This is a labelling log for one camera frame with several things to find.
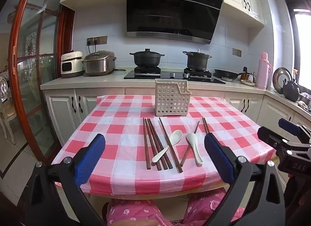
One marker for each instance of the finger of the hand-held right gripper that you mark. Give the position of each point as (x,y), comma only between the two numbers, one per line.
(271,138)
(289,125)

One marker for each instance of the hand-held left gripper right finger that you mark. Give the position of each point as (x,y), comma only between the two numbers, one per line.
(218,155)

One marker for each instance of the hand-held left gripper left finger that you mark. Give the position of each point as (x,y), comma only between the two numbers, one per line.
(90,160)

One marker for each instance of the white ceramic soup spoon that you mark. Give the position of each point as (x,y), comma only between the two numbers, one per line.
(192,138)
(176,134)

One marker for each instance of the dark wooden chopstick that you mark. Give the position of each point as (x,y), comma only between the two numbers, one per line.
(156,141)
(146,145)
(207,124)
(165,131)
(195,128)
(204,124)
(158,138)
(153,143)

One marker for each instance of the white plastic utensil basket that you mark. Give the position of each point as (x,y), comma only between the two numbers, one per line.
(170,113)

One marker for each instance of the person's right forearm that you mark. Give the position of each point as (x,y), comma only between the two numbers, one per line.
(294,189)

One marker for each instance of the black kettle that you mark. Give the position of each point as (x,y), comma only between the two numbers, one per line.
(291,92)

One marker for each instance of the red white checkered tablecloth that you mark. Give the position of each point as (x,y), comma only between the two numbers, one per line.
(121,143)

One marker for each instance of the stainless steel pot lid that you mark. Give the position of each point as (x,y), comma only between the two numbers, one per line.
(279,77)

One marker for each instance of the spray bottle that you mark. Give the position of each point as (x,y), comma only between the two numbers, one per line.
(294,74)

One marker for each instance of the pink thermos flask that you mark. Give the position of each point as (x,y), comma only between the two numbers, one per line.
(263,72)

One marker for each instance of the small white jar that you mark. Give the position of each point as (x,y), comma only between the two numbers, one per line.
(250,77)

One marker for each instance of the person's pink pajama pants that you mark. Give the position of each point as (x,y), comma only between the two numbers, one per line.
(126,213)

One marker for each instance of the brown bottle with black cap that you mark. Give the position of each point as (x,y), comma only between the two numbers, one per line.
(245,73)

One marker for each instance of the small metal dish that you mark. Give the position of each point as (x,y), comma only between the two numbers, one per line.
(227,79)

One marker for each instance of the black wok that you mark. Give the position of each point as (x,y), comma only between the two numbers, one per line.
(226,73)

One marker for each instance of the beige kitchen countertop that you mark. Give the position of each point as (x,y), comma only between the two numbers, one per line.
(102,80)

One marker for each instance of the kitchen window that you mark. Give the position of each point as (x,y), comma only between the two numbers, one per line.
(302,46)

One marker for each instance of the black glass gas stove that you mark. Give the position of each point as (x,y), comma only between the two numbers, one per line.
(170,75)

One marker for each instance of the silver rice cooker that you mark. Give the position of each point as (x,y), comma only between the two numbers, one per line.
(99,64)

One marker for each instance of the white countertop cooker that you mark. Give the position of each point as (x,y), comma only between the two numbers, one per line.
(71,65)

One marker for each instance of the white ornate dining chair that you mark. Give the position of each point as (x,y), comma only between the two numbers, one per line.
(7,109)

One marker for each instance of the black stock pot with lid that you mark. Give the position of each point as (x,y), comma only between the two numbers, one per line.
(196,60)

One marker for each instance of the black casserole pot with lid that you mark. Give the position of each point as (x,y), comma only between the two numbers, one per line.
(147,58)

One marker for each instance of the wooden framed glass door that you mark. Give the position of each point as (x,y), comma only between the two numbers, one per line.
(38,46)

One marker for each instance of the black range hood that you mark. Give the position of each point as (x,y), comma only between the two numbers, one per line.
(170,9)

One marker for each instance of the cream table frame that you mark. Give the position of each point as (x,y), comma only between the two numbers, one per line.
(158,194)

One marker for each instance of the wall switch panel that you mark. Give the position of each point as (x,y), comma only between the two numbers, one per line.
(237,52)

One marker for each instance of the triple wall power socket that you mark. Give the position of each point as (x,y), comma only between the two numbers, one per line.
(103,40)

